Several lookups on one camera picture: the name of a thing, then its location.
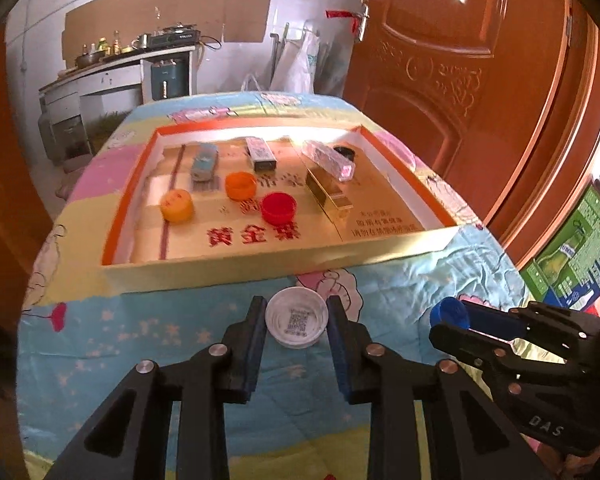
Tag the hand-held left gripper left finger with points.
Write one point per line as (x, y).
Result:
(256, 350)

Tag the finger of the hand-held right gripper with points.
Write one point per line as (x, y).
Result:
(470, 347)
(500, 322)

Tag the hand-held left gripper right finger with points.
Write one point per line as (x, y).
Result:
(338, 350)

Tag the blue bottle cap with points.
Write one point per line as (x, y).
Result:
(447, 312)

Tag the white bottle cap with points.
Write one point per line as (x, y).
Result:
(296, 317)

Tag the shallow orange-rimmed cardboard tray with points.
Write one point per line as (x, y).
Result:
(280, 265)

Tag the red bottle cap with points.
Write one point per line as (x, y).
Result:
(278, 208)

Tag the gold rectangular box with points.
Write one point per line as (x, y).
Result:
(330, 192)

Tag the deep orange bottle cap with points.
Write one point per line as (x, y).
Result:
(240, 186)

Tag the yellow-orange bottle cap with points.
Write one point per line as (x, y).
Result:
(176, 206)

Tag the white printed small box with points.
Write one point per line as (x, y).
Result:
(261, 152)

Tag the black bottle cap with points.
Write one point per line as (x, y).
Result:
(345, 151)

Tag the green printed carton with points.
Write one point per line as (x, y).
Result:
(570, 255)

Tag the clear plastic rectangular box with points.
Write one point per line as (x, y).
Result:
(327, 160)

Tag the teal small box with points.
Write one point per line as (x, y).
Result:
(204, 162)

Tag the brown wooden door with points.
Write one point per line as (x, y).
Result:
(430, 85)

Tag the white plastic bag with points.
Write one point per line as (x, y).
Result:
(297, 67)

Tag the grey metal rack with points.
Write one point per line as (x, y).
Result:
(276, 55)

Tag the grey gas cylinder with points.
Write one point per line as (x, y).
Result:
(47, 135)

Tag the white kitchen counter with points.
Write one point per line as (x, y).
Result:
(105, 85)

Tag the black gas stove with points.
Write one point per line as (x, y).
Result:
(174, 36)

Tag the metal cooking pot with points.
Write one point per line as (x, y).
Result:
(143, 40)

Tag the metal bowl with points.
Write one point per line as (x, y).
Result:
(88, 59)

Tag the row of condiment bottles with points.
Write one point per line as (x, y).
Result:
(107, 46)

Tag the cardboard wall covering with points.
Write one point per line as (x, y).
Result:
(180, 10)

